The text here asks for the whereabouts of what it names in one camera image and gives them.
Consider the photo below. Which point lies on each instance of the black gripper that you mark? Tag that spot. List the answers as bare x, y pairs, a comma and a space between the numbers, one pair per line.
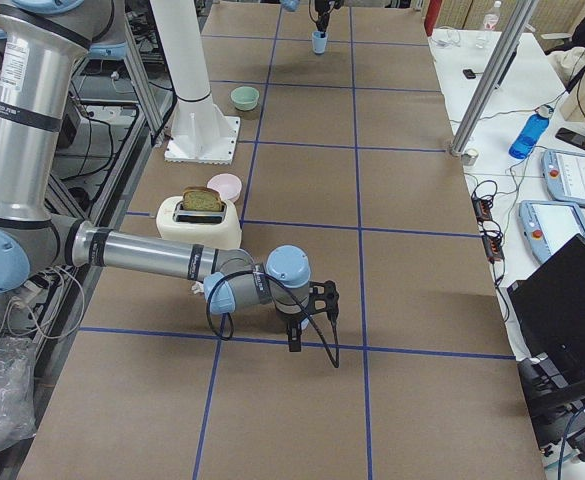
290, 320
321, 7

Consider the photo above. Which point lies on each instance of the light blue cup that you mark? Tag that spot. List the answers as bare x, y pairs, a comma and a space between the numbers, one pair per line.
319, 42

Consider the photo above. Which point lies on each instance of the green bowl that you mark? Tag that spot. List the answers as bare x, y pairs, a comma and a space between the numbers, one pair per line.
245, 98

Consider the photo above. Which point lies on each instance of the cream toaster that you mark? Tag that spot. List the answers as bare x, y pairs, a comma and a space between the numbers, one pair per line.
220, 230

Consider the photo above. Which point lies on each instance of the bread slice in toaster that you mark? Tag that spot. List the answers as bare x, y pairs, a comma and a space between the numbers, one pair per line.
201, 199

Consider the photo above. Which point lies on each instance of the pink bowl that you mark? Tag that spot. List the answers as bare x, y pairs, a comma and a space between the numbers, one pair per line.
228, 186

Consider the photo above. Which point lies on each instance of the blue water bottle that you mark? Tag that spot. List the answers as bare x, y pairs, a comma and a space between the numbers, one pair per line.
531, 132

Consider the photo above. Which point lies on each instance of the black laptop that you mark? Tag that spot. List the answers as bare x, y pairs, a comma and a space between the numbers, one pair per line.
550, 306

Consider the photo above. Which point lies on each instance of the near teach pendant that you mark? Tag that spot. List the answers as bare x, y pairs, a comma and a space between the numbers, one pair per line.
549, 225

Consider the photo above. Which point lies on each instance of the teach pendant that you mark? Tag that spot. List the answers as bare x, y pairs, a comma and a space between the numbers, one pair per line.
564, 174
549, 225

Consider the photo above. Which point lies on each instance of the black smartphone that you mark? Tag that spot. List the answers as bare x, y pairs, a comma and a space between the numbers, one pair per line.
571, 137

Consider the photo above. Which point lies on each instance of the far teach pendant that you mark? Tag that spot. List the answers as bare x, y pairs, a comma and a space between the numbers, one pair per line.
564, 174

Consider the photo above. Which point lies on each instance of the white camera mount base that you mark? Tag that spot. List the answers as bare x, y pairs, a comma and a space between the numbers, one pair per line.
200, 132

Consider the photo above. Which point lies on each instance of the aluminium frame post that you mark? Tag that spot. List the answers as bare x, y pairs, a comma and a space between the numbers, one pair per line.
504, 48

